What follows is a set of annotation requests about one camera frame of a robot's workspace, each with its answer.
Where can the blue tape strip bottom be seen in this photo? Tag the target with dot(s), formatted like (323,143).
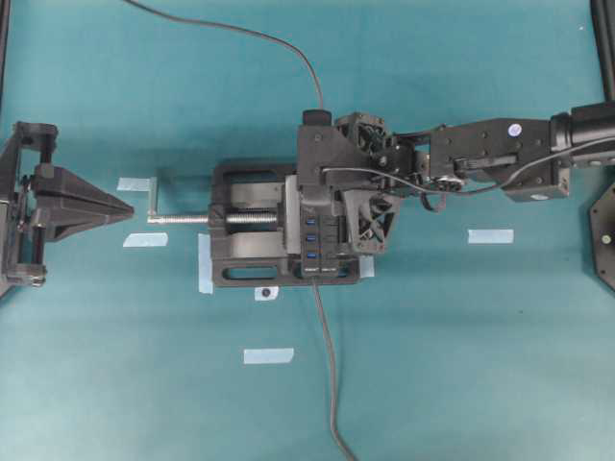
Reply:
(268,356)

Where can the blue tape strip vise right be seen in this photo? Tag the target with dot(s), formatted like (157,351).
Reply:
(366,266)

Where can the black frame post left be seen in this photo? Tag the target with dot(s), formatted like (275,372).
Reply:
(5,10)

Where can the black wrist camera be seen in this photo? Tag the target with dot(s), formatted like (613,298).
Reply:
(325,157)

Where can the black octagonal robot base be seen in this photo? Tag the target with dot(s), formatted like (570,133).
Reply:
(601,215)

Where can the blue tape strip left lower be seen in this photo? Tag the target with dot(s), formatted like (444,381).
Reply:
(146,240)

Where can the silver vise lead screw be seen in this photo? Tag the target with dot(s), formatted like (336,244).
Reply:
(154,217)

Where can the black bench vise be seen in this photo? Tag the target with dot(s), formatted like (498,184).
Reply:
(260,255)

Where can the black multi-port USB hub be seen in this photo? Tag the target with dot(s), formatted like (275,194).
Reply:
(320,233)

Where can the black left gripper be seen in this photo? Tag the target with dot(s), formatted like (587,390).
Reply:
(65,205)

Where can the blue tape strip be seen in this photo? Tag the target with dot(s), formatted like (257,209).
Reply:
(136,184)
(491,237)
(268,356)
(146,240)

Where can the blue tape strip right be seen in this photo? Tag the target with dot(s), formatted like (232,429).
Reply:
(491,237)

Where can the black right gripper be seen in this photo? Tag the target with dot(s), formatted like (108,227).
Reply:
(366,219)

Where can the blue tape strip vise left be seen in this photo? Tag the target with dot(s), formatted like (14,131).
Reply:
(205,281)

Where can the black aluminium frame post right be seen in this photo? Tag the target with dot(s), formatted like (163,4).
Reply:
(602,13)

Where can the blue tape strip left upper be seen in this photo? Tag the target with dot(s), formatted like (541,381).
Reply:
(136,184)

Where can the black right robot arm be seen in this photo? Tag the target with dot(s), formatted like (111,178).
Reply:
(527,159)

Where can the blue tape strip vise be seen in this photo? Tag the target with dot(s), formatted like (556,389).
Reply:
(205,281)
(366,266)

